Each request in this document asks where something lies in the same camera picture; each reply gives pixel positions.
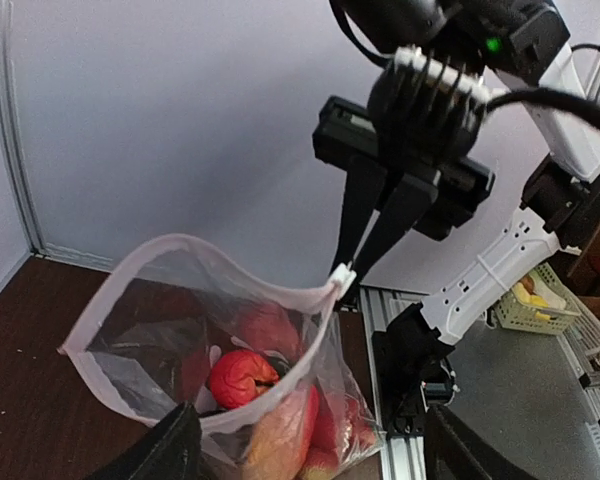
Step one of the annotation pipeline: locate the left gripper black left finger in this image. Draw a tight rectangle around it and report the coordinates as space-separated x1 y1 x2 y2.
86 402 201 480

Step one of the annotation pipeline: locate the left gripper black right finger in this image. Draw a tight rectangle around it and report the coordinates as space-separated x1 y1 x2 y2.
424 406 534 480

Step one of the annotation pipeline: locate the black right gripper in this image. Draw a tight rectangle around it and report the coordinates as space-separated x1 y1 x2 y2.
312 64 495 282

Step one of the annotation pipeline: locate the red tomato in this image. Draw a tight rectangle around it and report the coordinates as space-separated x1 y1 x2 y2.
209 349 280 410

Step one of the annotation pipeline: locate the clear polka dot zip bag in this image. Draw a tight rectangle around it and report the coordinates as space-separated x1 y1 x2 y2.
61 234 384 479

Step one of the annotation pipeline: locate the red peach bunch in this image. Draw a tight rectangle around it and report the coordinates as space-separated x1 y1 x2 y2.
238 303 382 479

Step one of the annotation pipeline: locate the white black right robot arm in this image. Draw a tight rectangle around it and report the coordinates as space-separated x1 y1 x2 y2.
313 1 600 437

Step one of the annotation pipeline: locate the yellow plastic basket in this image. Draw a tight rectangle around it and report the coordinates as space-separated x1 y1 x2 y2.
492 263 580 335

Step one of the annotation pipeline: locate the front aluminium rail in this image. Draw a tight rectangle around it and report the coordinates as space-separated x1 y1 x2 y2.
357 287 461 480

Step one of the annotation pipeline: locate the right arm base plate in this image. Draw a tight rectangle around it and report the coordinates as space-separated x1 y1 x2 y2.
372 302 455 439

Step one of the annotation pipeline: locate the black right camera cable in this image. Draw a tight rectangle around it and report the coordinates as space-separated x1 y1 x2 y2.
484 43 600 136

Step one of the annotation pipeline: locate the right aluminium corner post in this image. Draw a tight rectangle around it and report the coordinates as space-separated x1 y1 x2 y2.
0 1 47 256

